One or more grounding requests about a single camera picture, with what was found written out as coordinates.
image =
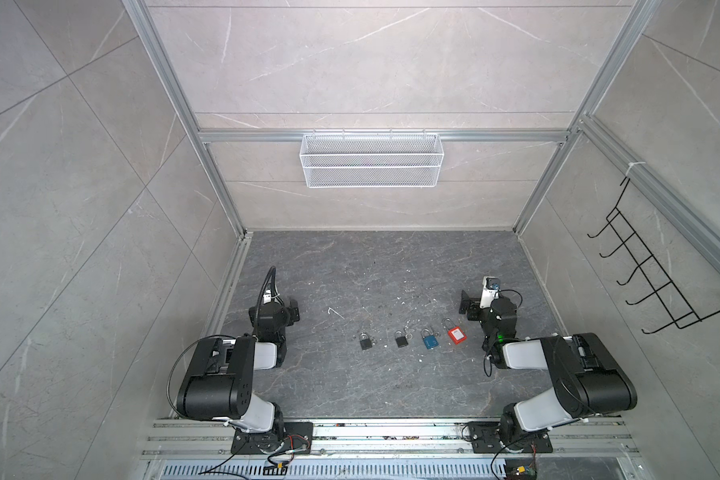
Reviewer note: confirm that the black wire hook rack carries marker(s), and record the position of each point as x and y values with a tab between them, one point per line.
660	284

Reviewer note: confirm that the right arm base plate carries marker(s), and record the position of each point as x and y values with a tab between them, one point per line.
495	436

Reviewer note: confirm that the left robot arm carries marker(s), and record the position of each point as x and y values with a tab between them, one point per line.
218	383

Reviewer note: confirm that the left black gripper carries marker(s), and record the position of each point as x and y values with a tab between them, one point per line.
292	312

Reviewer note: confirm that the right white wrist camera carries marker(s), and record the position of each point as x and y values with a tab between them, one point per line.
491	287

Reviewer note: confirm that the white wire mesh basket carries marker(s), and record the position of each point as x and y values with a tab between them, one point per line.
394	160

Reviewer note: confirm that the blue padlock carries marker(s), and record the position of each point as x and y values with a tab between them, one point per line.
429	338

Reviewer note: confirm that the black padlock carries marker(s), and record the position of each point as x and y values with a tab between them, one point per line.
401	338
365	341

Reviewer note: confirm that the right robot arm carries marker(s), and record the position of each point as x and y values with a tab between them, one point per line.
586	380

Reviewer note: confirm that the aluminium front rail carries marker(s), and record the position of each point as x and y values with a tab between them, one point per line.
390	448

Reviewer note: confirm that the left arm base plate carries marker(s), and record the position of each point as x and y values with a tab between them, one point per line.
282	439

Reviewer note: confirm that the red padlock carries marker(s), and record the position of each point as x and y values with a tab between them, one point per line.
454	332

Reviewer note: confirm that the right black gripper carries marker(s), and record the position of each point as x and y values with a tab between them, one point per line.
475	307

